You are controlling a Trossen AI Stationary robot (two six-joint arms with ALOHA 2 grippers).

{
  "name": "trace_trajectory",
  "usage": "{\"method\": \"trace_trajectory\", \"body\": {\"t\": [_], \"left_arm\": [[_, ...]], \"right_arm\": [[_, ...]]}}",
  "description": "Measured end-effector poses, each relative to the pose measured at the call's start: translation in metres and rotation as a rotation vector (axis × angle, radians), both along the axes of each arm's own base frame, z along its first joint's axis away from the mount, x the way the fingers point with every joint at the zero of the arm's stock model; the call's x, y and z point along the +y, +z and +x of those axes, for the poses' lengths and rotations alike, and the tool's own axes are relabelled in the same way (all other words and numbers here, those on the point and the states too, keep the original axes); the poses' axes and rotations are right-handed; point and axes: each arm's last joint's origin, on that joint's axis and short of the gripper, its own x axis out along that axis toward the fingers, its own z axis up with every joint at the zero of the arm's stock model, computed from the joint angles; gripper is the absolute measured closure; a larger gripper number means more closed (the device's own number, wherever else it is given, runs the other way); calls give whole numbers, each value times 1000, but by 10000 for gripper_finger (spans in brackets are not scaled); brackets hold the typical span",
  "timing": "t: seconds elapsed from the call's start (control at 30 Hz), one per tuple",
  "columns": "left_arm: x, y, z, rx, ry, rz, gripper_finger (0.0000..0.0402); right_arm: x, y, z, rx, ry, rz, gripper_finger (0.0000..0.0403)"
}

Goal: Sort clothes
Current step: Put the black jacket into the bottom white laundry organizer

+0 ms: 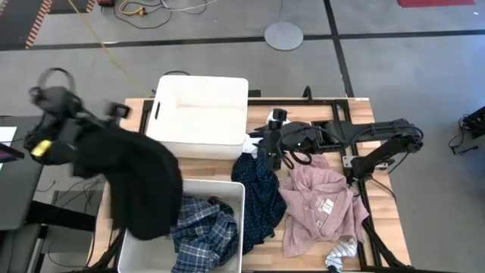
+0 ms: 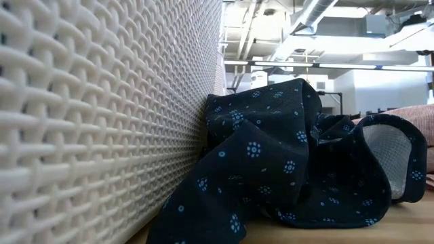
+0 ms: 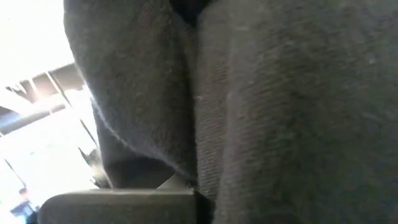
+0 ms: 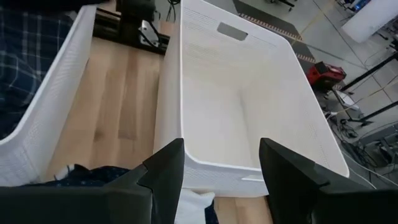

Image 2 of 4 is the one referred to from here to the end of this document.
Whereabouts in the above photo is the grey rectangular air duct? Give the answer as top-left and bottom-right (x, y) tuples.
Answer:
(315, 15), (387, 38)

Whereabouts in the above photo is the navy floral print garment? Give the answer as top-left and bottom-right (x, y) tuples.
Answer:
(145, 77), (429, 244)

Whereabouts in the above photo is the white pillar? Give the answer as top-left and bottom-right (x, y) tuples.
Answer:
(250, 70), (269, 89)

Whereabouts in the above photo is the grey ceiling pipe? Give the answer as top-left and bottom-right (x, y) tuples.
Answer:
(242, 0), (269, 60)
(235, 0), (258, 61)

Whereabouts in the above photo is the black frame stand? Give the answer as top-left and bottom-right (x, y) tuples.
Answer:
(317, 90), (344, 116)

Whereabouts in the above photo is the pink garment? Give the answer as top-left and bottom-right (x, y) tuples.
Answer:
(352, 103), (434, 190)

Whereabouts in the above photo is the white woven plastic basket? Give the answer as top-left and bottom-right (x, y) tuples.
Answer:
(0, 0), (226, 244)

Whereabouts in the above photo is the silver round ventilation duct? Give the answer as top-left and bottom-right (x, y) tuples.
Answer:
(271, 0), (340, 62)

